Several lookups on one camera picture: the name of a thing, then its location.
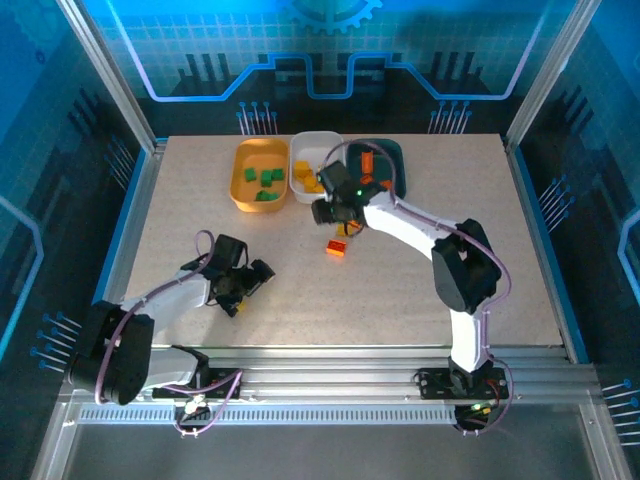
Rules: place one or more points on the small yellow lego brick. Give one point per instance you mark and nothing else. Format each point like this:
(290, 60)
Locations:
(241, 307)

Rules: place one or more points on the small orange lego brick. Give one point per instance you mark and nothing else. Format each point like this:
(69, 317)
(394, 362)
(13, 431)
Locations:
(368, 178)
(385, 185)

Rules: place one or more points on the long orange lego brick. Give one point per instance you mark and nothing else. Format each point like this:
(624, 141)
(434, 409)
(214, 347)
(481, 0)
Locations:
(367, 161)

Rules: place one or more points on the small green lego brick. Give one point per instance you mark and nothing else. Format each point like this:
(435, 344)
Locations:
(249, 174)

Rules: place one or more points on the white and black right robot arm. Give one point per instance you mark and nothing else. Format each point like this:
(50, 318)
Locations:
(400, 220)

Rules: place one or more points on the orange square studded lego brick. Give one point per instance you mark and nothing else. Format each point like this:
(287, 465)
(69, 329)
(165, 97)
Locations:
(336, 247)

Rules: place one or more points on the teal plastic container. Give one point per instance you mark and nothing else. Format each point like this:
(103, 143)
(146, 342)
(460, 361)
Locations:
(380, 170)

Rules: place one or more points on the white plastic container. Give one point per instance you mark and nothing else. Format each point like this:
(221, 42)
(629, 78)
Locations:
(312, 145)

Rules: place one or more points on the yellow plastic container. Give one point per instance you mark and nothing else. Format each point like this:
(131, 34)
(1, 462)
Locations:
(257, 155)

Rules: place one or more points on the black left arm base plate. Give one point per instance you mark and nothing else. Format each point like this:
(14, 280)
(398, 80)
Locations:
(225, 382)

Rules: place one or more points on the aluminium side rail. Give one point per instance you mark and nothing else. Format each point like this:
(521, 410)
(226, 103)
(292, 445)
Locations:
(541, 240)
(131, 240)

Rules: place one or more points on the aluminium cross rail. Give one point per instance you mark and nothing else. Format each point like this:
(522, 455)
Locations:
(325, 370)

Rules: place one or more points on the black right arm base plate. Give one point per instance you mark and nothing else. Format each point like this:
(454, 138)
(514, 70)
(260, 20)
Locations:
(435, 385)

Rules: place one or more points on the aluminium lower frame rail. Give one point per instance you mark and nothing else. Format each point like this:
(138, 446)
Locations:
(52, 445)
(605, 445)

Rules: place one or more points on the aluminium frame post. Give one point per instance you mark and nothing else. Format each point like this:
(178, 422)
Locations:
(550, 75)
(107, 75)

